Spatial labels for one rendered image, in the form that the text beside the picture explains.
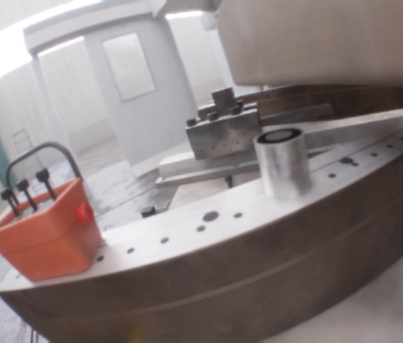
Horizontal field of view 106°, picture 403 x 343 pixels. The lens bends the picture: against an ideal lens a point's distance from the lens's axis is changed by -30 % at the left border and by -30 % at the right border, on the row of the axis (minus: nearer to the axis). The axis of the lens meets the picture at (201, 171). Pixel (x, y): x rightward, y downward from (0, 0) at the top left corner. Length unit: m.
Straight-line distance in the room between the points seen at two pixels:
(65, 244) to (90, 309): 0.15
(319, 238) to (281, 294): 0.13
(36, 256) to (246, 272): 0.34
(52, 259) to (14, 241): 0.07
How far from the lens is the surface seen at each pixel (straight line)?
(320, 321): 0.63
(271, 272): 0.38
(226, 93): 1.35
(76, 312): 0.47
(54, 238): 0.35
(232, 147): 1.29
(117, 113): 3.20
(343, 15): 0.28
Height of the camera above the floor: 0.88
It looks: 21 degrees down
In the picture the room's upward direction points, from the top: 19 degrees counter-clockwise
